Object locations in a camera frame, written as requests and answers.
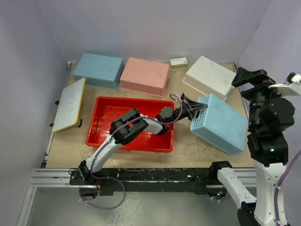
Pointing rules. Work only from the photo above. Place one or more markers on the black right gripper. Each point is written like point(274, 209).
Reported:
point(243, 76)

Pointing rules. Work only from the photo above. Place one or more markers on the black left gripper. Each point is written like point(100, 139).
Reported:
point(192, 114)

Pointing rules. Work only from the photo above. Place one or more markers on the white perforated basket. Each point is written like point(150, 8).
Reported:
point(208, 77)

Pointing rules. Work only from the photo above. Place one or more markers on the pink perforated basket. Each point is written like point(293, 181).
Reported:
point(145, 76)

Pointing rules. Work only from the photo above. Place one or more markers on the light blue perforated basket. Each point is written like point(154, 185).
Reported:
point(100, 71)

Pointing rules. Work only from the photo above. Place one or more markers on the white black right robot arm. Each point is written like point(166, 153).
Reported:
point(270, 114)

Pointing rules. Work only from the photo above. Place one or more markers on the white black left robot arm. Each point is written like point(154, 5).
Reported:
point(130, 125)

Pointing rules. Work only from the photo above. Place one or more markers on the small white green box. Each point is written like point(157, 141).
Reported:
point(178, 62)

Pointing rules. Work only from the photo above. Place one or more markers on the yellow framed whiteboard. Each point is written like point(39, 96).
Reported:
point(67, 114)

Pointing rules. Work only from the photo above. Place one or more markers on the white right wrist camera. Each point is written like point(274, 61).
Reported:
point(292, 87)

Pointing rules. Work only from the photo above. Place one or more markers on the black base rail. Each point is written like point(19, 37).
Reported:
point(191, 180)

